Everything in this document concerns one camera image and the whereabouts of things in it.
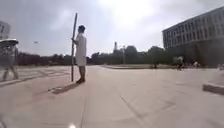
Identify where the pale building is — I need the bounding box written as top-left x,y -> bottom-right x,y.
0,20 -> 12,41

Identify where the person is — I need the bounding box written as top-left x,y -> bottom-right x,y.
175,55 -> 185,71
71,24 -> 88,84

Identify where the row of trees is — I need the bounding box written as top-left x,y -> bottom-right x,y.
16,44 -> 178,67

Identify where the thin tower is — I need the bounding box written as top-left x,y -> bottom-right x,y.
113,41 -> 119,53

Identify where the tall thin pole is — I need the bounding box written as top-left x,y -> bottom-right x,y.
70,12 -> 79,83

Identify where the raised grass bed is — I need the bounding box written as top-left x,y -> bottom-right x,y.
101,63 -> 178,70

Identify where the pale paved plaza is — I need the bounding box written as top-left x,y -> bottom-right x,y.
0,64 -> 224,128

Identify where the grey multi-storey building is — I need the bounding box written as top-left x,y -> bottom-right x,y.
161,5 -> 224,68

